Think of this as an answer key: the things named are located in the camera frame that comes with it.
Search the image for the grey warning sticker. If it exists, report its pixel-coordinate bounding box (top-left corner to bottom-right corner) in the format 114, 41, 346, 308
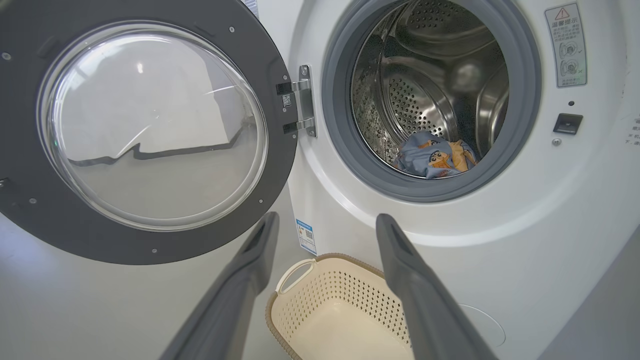
544, 2, 588, 89

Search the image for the black door latch socket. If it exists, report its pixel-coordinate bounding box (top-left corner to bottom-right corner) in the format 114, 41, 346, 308
553, 113, 584, 136

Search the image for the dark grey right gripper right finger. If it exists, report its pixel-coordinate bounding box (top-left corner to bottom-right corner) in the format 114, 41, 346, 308
376, 213, 498, 360

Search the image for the metal door hinge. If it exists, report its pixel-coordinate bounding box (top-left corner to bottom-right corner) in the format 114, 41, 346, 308
276, 65, 317, 138

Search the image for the cream perforated laundry basket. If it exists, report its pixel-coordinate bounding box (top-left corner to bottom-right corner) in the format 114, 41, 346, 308
265, 253, 416, 360

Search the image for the blue orange cartoon garment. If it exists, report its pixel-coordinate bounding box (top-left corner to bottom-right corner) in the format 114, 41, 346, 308
447, 140, 479, 173

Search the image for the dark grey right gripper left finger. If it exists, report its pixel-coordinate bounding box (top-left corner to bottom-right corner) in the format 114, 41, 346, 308
160, 211, 280, 360

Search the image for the glass washing machine door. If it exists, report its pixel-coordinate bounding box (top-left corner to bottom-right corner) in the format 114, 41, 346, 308
0, 0, 299, 266

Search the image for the blue energy label sticker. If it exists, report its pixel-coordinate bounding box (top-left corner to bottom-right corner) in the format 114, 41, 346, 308
295, 218, 318, 256

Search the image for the stainless steel washing machine drum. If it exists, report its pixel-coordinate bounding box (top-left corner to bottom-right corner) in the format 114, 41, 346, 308
350, 0, 510, 179

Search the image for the blue small-print cartoon garment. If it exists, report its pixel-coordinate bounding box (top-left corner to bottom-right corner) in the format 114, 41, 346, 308
397, 131, 468, 179

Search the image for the white front-load washing machine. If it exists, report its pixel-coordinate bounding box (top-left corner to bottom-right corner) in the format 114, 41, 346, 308
252, 0, 640, 360

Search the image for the round white filter cover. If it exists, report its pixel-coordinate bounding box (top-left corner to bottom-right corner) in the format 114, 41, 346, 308
457, 304, 507, 348

